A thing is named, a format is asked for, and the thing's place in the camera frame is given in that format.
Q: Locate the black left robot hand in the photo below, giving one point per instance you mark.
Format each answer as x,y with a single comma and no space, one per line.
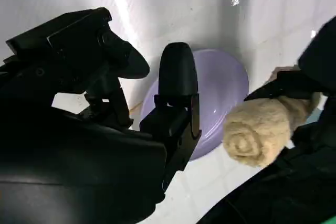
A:
296,182

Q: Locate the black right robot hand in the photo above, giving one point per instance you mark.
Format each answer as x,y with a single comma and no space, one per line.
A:
68,142

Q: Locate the beige towel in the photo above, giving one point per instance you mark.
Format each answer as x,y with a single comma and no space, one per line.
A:
265,129

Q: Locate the lilac plate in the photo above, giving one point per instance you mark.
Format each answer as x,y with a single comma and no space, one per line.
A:
220,95

